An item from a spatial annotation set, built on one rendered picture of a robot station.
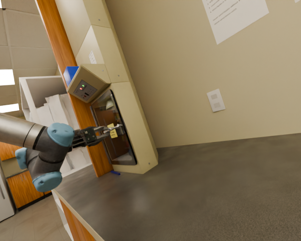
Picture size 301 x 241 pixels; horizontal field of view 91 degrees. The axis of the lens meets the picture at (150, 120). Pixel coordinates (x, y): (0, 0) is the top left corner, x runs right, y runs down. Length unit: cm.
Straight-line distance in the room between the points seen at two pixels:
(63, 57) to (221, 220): 115
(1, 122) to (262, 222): 63
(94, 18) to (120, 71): 28
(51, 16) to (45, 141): 98
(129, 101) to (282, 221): 66
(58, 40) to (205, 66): 94
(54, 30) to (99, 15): 42
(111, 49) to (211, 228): 81
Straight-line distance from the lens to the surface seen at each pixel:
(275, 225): 38
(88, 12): 94
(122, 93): 77
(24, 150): 68
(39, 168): 58
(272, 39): 83
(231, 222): 38
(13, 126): 54
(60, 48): 122
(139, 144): 76
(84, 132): 69
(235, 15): 88
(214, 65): 88
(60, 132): 51
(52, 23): 132
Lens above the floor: 118
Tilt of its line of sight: level
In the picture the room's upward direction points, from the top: 19 degrees counter-clockwise
